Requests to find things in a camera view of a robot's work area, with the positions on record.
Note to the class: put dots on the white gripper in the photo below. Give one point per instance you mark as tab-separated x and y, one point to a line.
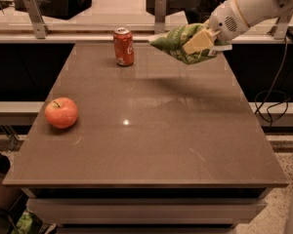
224	22

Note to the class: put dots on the green jalapeno chip bag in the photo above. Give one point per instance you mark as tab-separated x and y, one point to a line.
171	43

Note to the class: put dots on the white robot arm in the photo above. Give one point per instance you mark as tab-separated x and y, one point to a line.
278	217

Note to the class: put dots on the red apple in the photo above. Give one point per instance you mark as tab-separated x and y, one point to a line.
61	113

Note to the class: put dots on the green bag under table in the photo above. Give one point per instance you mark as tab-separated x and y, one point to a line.
28	223

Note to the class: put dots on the red soda can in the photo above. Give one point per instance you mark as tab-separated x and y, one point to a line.
123	46

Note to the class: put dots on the brown cardboard box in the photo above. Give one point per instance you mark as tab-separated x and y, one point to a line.
8	195

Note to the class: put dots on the middle metal railing bracket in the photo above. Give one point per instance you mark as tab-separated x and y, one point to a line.
159	16

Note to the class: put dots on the metal railing bracket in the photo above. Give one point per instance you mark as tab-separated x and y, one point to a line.
159	16
40	28
282	26

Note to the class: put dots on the right metal railing bracket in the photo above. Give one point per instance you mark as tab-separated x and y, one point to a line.
282	26

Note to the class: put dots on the left metal railing bracket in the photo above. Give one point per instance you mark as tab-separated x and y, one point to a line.
40	28

